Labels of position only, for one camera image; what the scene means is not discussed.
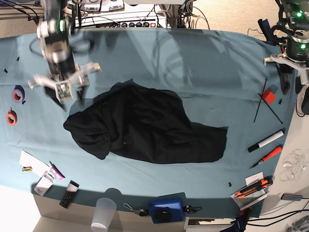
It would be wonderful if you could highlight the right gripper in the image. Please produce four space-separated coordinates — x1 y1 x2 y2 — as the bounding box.
28 62 101 112

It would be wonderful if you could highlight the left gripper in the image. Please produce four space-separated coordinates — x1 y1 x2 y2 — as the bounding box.
264 53 309 95

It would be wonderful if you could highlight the black t-shirt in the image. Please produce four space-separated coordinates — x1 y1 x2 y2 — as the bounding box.
63 80 228 164

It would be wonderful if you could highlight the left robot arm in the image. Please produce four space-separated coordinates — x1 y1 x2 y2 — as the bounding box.
259 0 309 95

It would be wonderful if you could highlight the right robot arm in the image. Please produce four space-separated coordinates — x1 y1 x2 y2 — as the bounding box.
28 0 101 110

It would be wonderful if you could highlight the long black stick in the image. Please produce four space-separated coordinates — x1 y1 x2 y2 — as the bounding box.
253 78 267 123

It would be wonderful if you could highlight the red cube block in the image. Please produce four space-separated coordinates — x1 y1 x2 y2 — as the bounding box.
262 89 276 104

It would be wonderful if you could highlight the purple tape roll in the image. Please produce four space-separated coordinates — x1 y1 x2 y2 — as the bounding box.
12 85 26 104

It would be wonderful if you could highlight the black and white marker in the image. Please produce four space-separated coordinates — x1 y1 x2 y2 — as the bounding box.
248 128 285 153

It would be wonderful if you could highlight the orange tape roll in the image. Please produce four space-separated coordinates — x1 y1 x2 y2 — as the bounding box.
6 109 17 126

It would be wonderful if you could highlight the teal table cloth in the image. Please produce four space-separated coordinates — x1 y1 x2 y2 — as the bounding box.
0 28 296 218

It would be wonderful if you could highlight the pink packaged item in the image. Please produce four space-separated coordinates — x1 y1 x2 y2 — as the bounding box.
49 161 65 181

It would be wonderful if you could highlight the white paper sheet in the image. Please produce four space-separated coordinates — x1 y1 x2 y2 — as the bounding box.
19 150 51 177

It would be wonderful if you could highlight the small brass battery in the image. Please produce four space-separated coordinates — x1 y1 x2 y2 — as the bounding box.
22 166 32 172

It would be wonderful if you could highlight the white card package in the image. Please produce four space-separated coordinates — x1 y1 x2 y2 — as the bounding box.
34 172 55 196

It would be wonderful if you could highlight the small black remote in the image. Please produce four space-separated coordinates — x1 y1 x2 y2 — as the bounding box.
59 180 79 209

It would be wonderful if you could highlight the orange utility knife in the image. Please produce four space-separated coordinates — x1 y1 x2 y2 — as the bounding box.
234 176 273 198

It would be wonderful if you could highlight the translucent plastic cup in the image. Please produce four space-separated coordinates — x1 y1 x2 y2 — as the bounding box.
91 198 117 232

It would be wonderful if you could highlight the blue box with knob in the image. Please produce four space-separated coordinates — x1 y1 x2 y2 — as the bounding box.
148 197 185 224

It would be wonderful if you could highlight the orange handled screwdriver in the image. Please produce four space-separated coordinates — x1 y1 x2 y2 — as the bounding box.
250 145 283 169

